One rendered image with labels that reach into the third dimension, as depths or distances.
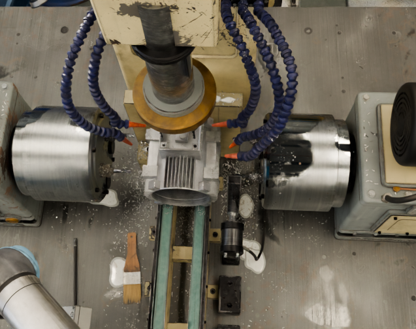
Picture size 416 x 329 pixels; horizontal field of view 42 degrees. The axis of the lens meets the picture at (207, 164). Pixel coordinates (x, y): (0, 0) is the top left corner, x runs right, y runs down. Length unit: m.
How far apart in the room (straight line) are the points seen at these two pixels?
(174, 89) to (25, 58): 0.96
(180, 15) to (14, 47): 1.17
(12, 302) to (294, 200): 0.69
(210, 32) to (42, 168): 0.63
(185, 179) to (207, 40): 0.50
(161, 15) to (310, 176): 0.60
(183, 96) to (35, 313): 0.49
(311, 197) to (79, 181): 0.56
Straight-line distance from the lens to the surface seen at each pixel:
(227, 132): 1.50
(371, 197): 1.30
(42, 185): 1.40
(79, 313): 1.33
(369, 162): 1.33
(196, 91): 1.14
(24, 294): 1.02
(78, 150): 1.34
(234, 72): 1.45
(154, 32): 0.91
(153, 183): 1.35
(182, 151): 1.33
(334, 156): 1.32
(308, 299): 1.59
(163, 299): 1.46
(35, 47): 1.97
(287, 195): 1.33
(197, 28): 0.91
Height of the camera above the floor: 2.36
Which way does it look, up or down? 69 degrees down
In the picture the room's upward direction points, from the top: 5 degrees counter-clockwise
